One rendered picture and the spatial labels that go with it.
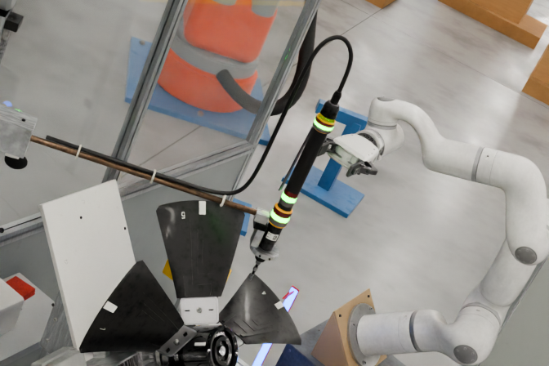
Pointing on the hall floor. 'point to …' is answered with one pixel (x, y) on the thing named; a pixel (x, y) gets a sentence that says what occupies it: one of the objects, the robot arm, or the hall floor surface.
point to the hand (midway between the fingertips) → (335, 160)
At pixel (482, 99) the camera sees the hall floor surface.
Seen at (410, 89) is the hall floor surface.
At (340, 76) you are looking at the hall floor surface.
